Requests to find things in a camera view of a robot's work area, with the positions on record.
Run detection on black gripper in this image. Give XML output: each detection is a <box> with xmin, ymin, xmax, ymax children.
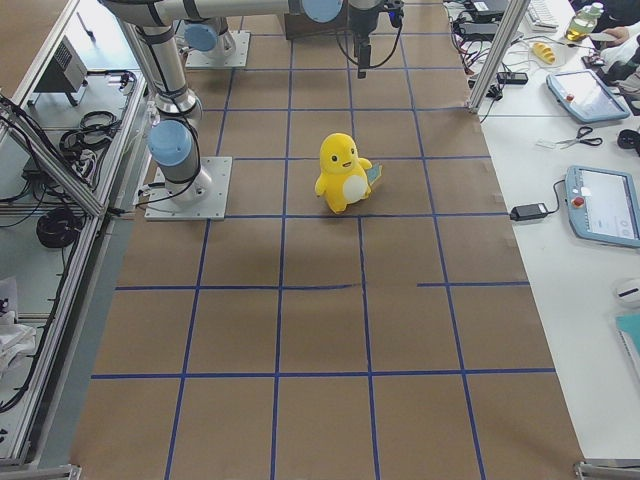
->
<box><xmin>347</xmin><ymin>0</ymin><xmax>404</xmax><ymax>79</ymax></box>

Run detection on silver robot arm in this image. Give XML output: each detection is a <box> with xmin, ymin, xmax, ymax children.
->
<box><xmin>184</xmin><ymin>17</ymin><xmax>236</xmax><ymax>57</ymax></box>
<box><xmin>102</xmin><ymin>1</ymin><xmax>404</xmax><ymax>115</ymax></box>

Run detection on yellow plush duck toy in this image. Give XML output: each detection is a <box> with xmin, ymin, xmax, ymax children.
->
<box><xmin>314</xmin><ymin>133</ymin><xmax>382</xmax><ymax>214</ymax></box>

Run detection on yellow banana toy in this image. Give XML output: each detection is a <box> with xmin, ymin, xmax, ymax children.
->
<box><xmin>531</xmin><ymin>42</ymin><xmax>556</xmax><ymax>65</ymax></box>

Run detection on black power adapter brick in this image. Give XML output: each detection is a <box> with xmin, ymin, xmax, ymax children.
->
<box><xmin>509</xmin><ymin>203</ymin><xmax>549</xmax><ymax>222</ymax></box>

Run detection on far blue teach pendant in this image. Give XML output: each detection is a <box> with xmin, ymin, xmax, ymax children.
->
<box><xmin>546</xmin><ymin>70</ymin><xmax>630</xmax><ymax>124</ymax></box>

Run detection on blue teach pendant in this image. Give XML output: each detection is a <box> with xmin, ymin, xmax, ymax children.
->
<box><xmin>546</xmin><ymin>70</ymin><xmax>630</xmax><ymax>124</ymax></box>
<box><xmin>565</xmin><ymin>165</ymin><xmax>639</xmax><ymax>249</ymax></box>

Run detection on green tea bottle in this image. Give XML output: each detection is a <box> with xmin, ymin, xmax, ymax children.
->
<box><xmin>564</xmin><ymin>2</ymin><xmax>604</xmax><ymax>42</ymax></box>

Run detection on brown kraft paper mat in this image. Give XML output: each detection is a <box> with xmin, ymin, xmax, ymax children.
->
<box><xmin>71</xmin><ymin>1</ymin><xmax>581</xmax><ymax>479</ymax></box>

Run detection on near blue teach pendant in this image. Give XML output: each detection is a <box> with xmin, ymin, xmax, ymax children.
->
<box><xmin>565</xmin><ymin>165</ymin><xmax>639</xmax><ymax>249</ymax></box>

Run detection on grey control box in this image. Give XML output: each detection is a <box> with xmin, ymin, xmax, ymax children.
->
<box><xmin>34</xmin><ymin>36</ymin><xmax>88</xmax><ymax>106</ymax></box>

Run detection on teal notebook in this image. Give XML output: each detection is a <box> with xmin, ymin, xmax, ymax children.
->
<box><xmin>615</xmin><ymin>313</ymin><xmax>640</xmax><ymax>375</ymax></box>

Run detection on crumpled white paper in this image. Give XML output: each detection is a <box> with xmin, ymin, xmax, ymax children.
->
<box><xmin>0</xmin><ymin>276</ymin><xmax>37</xmax><ymax>374</ymax></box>

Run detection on aluminium frame post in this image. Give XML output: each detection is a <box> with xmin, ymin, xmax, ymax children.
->
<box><xmin>466</xmin><ymin>0</ymin><xmax>529</xmax><ymax>113</ymax></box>

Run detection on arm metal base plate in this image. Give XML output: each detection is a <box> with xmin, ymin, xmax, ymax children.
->
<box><xmin>144</xmin><ymin>157</ymin><xmax>232</xmax><ymax>221</ymax></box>
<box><xmin>184</xmin><ymin>27</ymin><xmax>250</xmax><ymax>70</ymax></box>

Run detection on black handled scissors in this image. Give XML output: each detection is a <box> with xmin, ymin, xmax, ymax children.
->
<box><xmin>556</xmin><ymin>126</ymin><xmax>603</xmax><ymax>149</ymax></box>

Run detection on black coiled cable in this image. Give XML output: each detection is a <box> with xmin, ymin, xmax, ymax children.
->
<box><xmin>35</xmin><ymin>207</ymin><xmax>82</xmax><ymax>250</ymax></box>

